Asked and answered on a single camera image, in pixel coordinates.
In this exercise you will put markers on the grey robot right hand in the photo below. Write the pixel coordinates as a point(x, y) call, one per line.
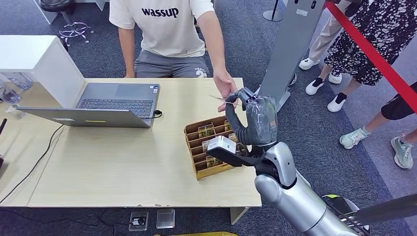
point(260, 120)

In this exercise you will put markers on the person's left hand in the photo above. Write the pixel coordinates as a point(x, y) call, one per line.
point(225, 83)

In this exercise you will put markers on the thin card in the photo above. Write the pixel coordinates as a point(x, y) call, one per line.
point(216, 98)

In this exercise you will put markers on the person's left forearm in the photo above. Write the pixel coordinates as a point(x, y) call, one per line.
point(216, 52)

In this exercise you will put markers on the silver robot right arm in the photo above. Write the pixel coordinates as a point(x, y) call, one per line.
point(293, 195)

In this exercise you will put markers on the person's right forearm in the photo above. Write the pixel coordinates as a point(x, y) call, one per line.
point(128, 60)

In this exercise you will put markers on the gold-printed card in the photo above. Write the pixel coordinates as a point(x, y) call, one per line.
point(227, 125)
point(206, 145)
point(206, 130)
point(233, 137)
point(213, 162)

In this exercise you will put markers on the wooden slotted card holder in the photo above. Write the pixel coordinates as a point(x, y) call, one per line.
point(210, 173)

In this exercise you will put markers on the person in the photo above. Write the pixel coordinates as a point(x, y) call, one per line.
point(166, 32)

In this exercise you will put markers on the grey kiosk stand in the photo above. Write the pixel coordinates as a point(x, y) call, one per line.
point(293, 49)

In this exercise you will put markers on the round grey stanchion base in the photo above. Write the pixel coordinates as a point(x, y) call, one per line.
point(273, 15)

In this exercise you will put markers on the bystander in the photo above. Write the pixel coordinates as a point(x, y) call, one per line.
point(374, 32)
point(396, 107)
point(322, 39)

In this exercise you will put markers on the black device with yellow tag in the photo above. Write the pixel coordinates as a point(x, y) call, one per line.
point(338, 205)

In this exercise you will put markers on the grey laptop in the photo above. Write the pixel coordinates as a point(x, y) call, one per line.
point(107, 97)

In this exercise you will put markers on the light wooden desk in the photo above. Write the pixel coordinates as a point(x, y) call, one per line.
point(130, 163)

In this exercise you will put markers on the yellow floor tape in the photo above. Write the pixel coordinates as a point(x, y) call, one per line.
point(195, 234)

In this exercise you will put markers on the red barrier belt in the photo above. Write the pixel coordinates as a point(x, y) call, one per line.
point(374, 55)

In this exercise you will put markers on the closed steel floor socket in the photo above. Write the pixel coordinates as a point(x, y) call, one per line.
point(165, 219)

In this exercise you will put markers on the dark grey pole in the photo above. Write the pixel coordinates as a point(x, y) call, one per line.
point(387, 210)

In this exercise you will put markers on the steel floor socket with plug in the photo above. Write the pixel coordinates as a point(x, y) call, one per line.
point(139, 221)

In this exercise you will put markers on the black stool with chrome base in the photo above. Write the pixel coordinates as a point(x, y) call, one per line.
point(73, 31)

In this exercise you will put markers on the white cabinet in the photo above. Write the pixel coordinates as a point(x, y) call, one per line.
point(32, 52)

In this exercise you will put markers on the clear acrylic stand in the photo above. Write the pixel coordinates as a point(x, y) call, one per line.
point(14, 89)

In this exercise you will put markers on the black antenna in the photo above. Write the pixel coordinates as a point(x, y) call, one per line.
point(2, 127)

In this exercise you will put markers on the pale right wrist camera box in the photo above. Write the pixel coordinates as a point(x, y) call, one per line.
point(223, 144)

